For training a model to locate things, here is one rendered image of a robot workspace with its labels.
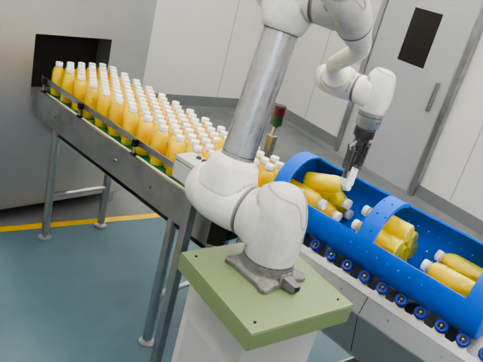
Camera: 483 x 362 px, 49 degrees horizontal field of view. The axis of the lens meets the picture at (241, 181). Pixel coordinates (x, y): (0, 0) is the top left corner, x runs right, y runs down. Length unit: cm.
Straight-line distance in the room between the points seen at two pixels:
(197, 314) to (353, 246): 61
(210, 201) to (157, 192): 96
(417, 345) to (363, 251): 35
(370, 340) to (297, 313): 60
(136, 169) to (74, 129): 58
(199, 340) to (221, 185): 48
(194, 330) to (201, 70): 531
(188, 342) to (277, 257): 44
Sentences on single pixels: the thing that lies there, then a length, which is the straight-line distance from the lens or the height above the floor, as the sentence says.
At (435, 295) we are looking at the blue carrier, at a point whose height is 106.
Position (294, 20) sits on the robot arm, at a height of 176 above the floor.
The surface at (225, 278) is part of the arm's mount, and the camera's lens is 152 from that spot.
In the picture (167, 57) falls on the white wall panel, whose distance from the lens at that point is 647.
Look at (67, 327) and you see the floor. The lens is 290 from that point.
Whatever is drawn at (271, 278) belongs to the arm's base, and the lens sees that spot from 152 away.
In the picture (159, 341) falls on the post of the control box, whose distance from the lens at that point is 258.
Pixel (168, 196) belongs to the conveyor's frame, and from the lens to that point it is 242.
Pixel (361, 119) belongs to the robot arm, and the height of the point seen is 146.
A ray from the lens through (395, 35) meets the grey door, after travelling 619.
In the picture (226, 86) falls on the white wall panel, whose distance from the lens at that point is 703.
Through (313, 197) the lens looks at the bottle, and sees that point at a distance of 205.
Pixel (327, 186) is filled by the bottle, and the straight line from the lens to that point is 206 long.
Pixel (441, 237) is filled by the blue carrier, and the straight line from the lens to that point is 206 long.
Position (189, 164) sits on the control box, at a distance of 211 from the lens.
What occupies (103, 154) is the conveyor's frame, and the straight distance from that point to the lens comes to 280.
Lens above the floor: 188
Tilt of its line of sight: 22 degrees down
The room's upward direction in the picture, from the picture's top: 15 degrees clockwise
